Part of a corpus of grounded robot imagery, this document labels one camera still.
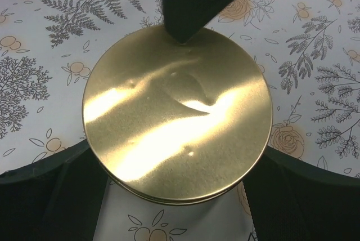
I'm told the round wooden jar lid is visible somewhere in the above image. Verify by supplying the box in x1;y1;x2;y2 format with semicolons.
82;25;273;206

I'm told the floral patterned table mat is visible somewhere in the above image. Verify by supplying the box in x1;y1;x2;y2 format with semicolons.
1;0;359;240

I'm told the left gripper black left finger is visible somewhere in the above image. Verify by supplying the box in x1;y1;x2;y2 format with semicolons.
1;142;108;240

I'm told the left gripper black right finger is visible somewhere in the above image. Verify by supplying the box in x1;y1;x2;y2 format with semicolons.
243;147;359;240

